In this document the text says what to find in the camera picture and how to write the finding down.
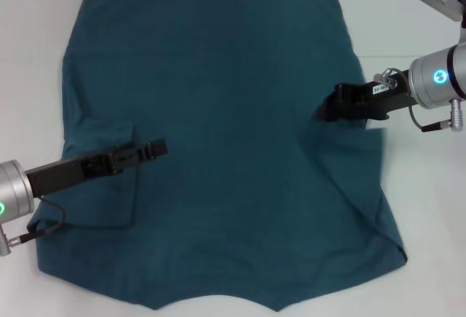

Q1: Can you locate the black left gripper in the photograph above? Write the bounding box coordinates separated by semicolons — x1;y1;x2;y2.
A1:
25;138;169;200

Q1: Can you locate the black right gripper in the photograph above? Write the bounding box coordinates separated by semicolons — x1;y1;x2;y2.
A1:
315;70;416;123

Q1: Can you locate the blue t-shirt with white print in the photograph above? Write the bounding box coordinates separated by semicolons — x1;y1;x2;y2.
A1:
27;0;408;313

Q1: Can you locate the right arm cable with plug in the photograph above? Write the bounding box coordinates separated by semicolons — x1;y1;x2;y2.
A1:
374;68;465;133

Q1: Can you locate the arm cable with plug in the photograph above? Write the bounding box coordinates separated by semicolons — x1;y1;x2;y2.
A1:
374;68;465;133
0;196;67;257

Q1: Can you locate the left arm cable with plug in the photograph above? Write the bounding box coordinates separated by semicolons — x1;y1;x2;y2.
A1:
0;196;67;257

